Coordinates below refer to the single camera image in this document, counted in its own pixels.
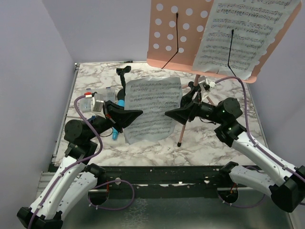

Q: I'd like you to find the sheet music page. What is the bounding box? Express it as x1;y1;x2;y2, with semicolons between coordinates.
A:
192;0;300;80
123;77;183;144

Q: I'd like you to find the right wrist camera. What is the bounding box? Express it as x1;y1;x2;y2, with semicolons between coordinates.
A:
198;76;215;105

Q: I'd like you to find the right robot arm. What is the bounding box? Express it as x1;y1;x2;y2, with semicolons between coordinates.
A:
165;97;305;213

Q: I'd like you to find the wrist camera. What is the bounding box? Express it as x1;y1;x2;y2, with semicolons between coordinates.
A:
84;92;104;113
198;76;215;105

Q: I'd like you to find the clear plastic parts box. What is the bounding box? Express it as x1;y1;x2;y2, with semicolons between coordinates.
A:
79;87;116;112

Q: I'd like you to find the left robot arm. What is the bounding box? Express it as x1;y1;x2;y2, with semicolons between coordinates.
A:
17;98;143;229

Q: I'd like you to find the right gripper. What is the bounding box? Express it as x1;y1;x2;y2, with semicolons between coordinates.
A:
165;87;224;125

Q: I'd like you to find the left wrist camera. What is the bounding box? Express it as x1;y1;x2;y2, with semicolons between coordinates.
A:
84;92;104;113

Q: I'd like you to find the pink perforated music stand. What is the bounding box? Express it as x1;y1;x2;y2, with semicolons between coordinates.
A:
145;0;303;146

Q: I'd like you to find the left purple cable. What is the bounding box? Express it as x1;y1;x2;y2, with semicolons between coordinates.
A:
27;94;135;229

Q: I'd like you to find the red tipped thin rod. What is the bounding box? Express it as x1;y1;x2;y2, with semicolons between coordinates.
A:
66;116;81;119

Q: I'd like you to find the aluminium rail bracket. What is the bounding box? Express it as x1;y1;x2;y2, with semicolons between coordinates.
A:
37;172;55;192

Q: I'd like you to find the blue toy recorder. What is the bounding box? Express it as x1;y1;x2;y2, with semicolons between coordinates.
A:
112;99;126;141

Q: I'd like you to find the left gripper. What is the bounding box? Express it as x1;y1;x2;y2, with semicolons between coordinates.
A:
87;100;143;140

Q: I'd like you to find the black microphone desk stand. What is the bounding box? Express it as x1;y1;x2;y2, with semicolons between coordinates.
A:
116;66;131;100

